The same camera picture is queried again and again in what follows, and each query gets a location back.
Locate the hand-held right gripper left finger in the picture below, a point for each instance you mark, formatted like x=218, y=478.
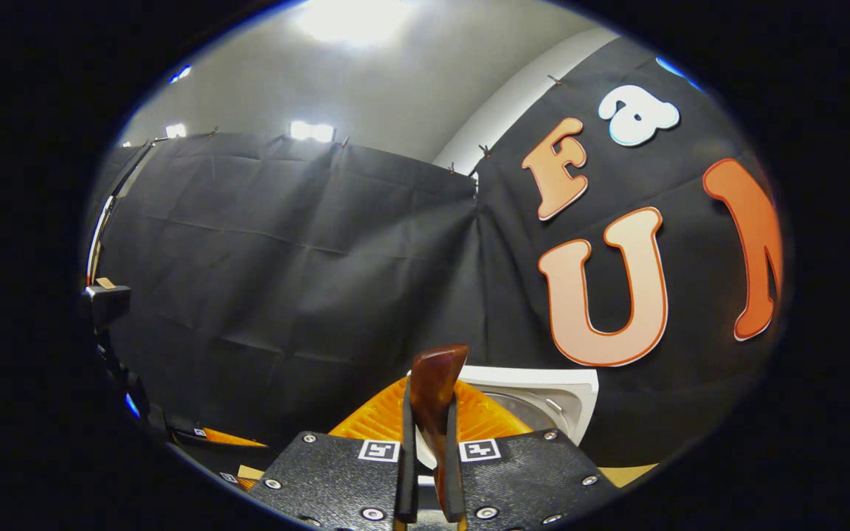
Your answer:
x=322, y=472

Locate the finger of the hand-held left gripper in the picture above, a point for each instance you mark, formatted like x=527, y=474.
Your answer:
x=226, y=438
x=244, y=481

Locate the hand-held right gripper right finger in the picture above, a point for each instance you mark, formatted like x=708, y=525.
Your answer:
x=528, y=472

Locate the white rice cooker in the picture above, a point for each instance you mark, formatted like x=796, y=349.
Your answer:
x=558, y=398

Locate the brown wooden spoon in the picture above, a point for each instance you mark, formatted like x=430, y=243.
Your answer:
x=436, y=383

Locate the black backdrop cloth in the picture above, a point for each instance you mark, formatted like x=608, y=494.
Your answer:
x=285, y=280

